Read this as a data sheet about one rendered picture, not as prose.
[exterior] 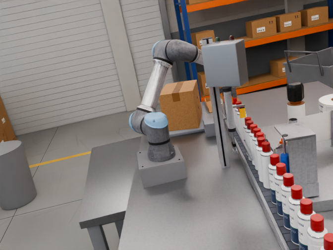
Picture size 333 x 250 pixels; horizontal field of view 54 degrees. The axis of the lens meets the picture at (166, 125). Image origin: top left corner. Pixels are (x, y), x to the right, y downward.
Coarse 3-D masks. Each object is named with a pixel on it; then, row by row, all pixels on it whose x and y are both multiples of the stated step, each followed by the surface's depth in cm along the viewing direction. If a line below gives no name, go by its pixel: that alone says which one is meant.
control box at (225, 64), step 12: (204, 48) 145; (216, 48) 142; (228, 48) 138; (240, 48) 140; (204, 60) 147; (216, 60) 144; (228, 60) 140; (240, 60) 140; (216, 72) 146; (228, 72) 143; (240, 72) 141; (216, 84) 149; (228, 84) 145; (240, 84) 142
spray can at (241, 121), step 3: (237, 114) 182; (237, 117) 183; (240, 120) 182; (243, 120) 181; (240, 123) 182; (243, 123) 182; (240, 126) 183; (240, 129) 184; (243, 129) 183; (240, 132) 185; (243, 132) 184; (243, 135) 185; (243, 138) 185
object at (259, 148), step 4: (260, 140) 136; (264, 140) 136; (260, 144) 136; (256, 148) 139; (260, 148) 137; (256, 152) 140; (260, 152) 137; (260, 156) 138; (260, 160) 138; (260, 164) 139; (260, 168) 140; (260, 172) 141; (260, 176) 142; (260, 180) 143
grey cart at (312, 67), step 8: (328, 48) 405; (304, 56) 389; (312, 56) 396; (320, 56) 402; (328, 56) 408; (288, 64) 368; (296, 64) 361; (304, 64) 352; (312, 64) 398; (320, 64) 331; (328, 64) 411; (288, 72) 377; (296, 72) 367; (304, 72) 357; (312, 72) 348; (320, 72) 339; (328, 72) 330; (288, 80) 382; (296, 80) 371; (304, 80) 361; (312, 80) 352; (320, 80) 343; (328, 80) 334
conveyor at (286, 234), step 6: (222, 108) 245; (234, 132) 199; (240, 144) 182; (246, 156) 168; (252, 168) 156; (258, 180) 145; (264, 192) 136; (270, 192) 135; (270, 198) 131; (270, 204) 128; (276, 210) 124; (276, 216) 120; (282, 222) 117; (282, 228) 114; (282, 234) 112; (288, 234) 111; (288, 240) 108; (288, 246) 106; (294, 246) 105
